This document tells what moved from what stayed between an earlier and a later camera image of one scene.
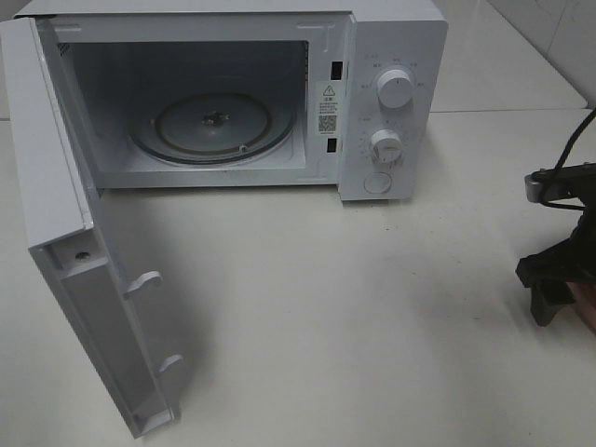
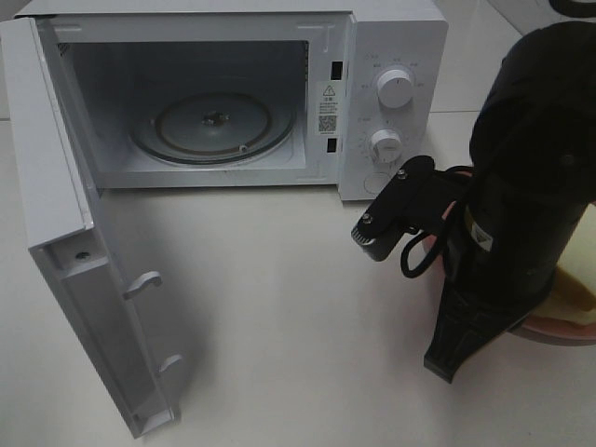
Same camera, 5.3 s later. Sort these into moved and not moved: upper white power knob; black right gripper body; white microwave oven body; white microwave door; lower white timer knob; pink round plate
Moved: black right gripper body; pink round plate
Not moved: white microwave door; white microwave oven body; lower white timer knob; upper white power knob
